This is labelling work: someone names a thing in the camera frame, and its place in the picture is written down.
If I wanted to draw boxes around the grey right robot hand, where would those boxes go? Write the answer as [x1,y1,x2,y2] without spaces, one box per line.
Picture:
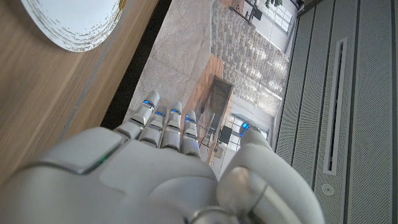
[0,90,326,224]

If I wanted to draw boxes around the white gold-rimmed paper plate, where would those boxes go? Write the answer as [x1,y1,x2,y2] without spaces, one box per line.
[20,0,128,53]

